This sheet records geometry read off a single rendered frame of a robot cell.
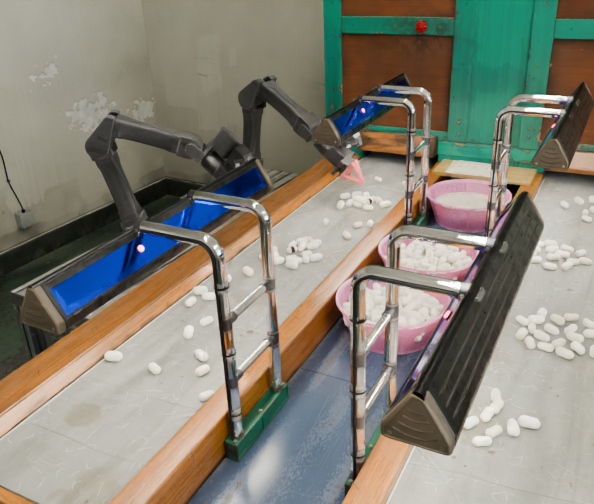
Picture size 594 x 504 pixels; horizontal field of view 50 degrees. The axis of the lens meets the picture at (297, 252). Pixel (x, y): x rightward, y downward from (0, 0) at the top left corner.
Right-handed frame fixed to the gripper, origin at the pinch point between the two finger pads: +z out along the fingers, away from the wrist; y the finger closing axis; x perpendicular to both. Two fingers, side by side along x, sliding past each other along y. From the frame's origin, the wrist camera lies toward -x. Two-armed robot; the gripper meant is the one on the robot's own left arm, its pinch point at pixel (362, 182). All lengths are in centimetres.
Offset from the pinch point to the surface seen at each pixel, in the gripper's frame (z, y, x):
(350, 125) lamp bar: -11.5, -23.8, -23.3
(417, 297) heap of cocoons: 32, -50, -16
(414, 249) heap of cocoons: 25.3, -23.2, -9.5
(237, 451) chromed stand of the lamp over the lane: 23, -110, -4
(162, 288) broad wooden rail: -14, -76, 18
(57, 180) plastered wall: -128, 54, 165
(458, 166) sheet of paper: 19.2, 36.4, -11.4
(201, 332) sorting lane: 2, -85, 9
